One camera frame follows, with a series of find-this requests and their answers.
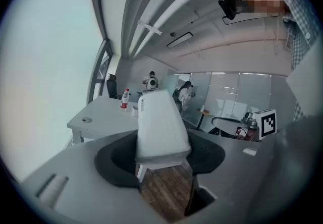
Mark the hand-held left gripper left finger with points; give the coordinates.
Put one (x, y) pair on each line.
(75, 172)

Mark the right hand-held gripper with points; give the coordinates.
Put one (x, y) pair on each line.
(267, 124)

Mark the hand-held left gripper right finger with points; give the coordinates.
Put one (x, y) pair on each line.
(239, 172)

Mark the white capsule backpack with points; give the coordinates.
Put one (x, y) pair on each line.
(152, 83)

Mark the clear water bottle red cap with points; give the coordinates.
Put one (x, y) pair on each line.
(124, 102)

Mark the black office chair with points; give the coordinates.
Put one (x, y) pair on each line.
(112, 88)

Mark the black-framed ceiling light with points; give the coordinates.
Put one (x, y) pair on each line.
(179, 40)

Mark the person's plaid shirt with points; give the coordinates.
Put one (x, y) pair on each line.
(300, 16)

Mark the dark window frame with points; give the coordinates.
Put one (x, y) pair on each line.
(97, 3)

